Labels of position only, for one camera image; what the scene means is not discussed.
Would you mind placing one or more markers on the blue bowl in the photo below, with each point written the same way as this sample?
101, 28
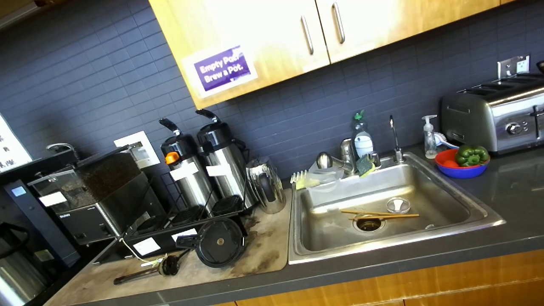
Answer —
461, 170

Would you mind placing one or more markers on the black airpot rack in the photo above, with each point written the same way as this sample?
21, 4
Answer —
171, 223

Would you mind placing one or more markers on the thin chrome tap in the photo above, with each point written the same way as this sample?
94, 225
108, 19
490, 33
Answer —
395, 142

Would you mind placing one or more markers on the steel coffee pot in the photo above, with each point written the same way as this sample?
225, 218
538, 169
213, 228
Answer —
19, 278

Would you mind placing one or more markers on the chrome sink faucet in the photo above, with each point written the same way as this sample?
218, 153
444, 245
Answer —
346, 150

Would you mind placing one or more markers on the beige counter mat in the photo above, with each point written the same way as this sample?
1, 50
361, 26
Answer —
261, 249

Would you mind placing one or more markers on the wooden lower cabinet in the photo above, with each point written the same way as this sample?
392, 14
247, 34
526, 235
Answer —
453, 281

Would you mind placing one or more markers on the stainless steel toaster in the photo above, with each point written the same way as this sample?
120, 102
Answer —
482, 116

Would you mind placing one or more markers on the green-capped dish soap bottle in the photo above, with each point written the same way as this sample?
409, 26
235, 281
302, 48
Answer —
363, 142

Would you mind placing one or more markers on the plain wooden cabinet door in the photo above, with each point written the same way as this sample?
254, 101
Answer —
397, 19

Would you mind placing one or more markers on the stainless steel sink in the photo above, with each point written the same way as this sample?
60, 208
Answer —
397, 232

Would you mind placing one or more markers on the white wall panel with marks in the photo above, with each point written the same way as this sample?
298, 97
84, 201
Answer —
11, 145

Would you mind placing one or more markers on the green yellow sponge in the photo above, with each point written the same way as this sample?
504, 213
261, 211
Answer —
366, 165

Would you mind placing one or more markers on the yellow cloth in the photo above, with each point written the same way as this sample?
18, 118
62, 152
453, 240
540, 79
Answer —
303, 181

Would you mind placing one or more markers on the white wall plate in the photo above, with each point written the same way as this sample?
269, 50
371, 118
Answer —
138, 147

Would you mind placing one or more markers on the black round lid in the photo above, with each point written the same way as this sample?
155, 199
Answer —
222, 242

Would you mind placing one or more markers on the wooden cabinet door with sign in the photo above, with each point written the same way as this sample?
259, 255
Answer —
249, 28

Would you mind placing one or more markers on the clear pump soap bottle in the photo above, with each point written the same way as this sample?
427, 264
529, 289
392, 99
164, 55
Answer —
431, 140

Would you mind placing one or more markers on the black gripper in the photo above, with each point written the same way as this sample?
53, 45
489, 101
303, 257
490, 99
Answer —
541, 67

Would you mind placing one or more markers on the red tomato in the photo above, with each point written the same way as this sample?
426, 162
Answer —
451, 164

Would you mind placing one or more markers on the steel airpot with orange tag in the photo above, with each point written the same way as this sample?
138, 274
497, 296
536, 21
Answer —
189, 179

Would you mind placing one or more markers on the wooden stick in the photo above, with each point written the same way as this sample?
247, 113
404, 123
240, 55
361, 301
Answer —
380, 215

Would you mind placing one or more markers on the black brush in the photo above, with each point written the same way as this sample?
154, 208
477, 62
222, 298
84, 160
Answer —
164, 266

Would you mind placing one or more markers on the steel airpot with white label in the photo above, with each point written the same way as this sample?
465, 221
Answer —
230, 164

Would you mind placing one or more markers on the purple white sign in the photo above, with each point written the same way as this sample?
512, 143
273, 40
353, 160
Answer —
222, 68

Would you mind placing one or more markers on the steel pitcher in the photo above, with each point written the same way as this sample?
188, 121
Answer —
266, 187

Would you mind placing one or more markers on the silver wall outlet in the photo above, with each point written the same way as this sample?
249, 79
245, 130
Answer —
512, 67

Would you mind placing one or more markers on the black coffee brewer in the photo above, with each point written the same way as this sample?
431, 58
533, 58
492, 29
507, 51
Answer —
113, 193

